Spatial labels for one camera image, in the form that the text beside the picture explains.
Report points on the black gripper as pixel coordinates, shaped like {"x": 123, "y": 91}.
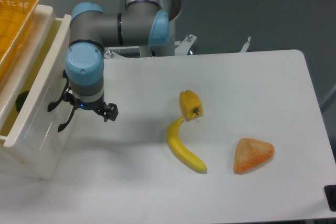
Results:
{"x": 93, "y": 103}

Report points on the white top drawer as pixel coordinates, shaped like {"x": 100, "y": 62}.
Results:
{"x": 34, "y": 146}

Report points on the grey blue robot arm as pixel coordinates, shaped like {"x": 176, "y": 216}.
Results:
{"x": 144, "y": 23}

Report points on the white drawer cabinet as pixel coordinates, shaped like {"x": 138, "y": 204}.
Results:
{"x": 27, "y": 63}

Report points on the green bell pepper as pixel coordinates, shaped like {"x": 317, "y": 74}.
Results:
{"x": 20, "y": 100}

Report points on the yellow banana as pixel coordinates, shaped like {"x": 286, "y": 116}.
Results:
{"x": 187, "y": 157}

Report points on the yellow bell pepper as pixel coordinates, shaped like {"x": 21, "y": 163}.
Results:
{"x": 190, "y": 105}

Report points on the yellow woven basket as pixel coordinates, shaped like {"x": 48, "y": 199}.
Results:
{"x": 16, "y": 16}

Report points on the orange triangular bread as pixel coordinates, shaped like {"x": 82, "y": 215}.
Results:
{"x": 251, "y": 153}

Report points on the black object at table edge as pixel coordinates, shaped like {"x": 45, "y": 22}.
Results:
{"x": 330, "y": 193}

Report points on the black lower drawer handle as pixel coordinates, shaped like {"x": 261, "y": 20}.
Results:
{"x": 62, "y": 126}

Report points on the black drawer handle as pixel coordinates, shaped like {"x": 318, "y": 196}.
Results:
{"x": 62, "y": 126}
{"x": 54, "y": 104}

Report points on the black top drawer handle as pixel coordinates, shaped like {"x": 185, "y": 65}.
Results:
{"x": 54, "y": 104}

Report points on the white metal table bracket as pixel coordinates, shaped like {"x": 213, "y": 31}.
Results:
{"x": 246, "y": 45}

